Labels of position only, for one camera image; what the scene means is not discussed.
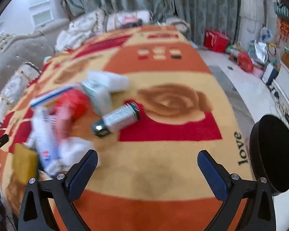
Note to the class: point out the silver foil bag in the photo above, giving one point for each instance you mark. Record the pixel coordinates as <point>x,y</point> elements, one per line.
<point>261,51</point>

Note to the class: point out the green patterned curtain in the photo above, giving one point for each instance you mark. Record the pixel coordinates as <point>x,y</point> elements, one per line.
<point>159,2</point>

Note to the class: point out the grey tufted sofa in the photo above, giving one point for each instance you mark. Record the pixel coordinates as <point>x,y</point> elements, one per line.
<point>19,50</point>

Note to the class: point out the red hanging plaque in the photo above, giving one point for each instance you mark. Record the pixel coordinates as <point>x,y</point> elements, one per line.
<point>284,30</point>

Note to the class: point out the pink and dark clothes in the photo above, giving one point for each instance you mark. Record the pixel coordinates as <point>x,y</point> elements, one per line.
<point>131,24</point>

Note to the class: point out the white blue plastic bag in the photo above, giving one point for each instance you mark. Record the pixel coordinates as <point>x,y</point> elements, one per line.
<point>266,33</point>

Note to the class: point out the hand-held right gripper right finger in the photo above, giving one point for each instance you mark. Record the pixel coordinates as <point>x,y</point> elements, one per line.
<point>213,175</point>

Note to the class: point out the black trash bin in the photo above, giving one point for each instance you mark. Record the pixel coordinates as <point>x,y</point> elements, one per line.
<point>272,154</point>

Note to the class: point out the white crumpled quilt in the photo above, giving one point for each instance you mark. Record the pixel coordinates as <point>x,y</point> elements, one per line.
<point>72,35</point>

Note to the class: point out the white pink floral cushion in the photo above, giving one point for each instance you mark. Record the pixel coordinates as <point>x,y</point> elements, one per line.
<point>130,16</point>

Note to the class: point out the pink plastic box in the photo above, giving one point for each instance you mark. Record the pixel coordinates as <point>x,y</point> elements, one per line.
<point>258,72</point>

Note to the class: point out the red plastic wrapper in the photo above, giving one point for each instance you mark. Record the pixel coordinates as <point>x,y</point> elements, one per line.
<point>71,103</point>

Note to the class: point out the red shopping bag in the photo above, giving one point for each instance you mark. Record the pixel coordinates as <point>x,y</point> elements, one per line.
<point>215,41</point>

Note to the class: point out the green foil packet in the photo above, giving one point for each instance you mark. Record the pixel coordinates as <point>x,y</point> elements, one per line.
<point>116,120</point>

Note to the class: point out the tasselled patterned cushion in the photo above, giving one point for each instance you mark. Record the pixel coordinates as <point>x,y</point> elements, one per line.
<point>16,84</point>

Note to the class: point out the red plastic bag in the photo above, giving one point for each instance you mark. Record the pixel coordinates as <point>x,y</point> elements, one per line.
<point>245,62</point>

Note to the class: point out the orange rose printed blanket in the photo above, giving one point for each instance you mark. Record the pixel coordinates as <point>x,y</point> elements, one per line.
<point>159,163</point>

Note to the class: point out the lace covered air conditioner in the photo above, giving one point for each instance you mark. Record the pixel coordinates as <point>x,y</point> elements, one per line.
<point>251,12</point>

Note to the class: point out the teal white box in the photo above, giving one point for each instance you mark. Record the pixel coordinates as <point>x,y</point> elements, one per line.
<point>100,96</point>

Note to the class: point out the beige floral cushion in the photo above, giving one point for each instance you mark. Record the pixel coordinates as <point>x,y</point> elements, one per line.
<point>86,20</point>

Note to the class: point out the green packaging bag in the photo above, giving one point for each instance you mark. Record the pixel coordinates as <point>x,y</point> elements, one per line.
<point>234,48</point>

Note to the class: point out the striped tote bag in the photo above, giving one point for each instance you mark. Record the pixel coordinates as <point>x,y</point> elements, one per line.
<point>283,9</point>

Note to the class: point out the white blue medicine box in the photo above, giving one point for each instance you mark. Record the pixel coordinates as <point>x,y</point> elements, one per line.
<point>47,142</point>

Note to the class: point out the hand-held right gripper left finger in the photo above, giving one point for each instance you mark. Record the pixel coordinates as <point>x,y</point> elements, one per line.
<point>83,173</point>

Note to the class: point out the blue yellow striped box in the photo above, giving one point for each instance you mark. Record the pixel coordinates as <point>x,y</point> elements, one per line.
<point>48,98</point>

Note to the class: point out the white paper bag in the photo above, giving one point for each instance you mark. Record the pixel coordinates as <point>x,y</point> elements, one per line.
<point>271,73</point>

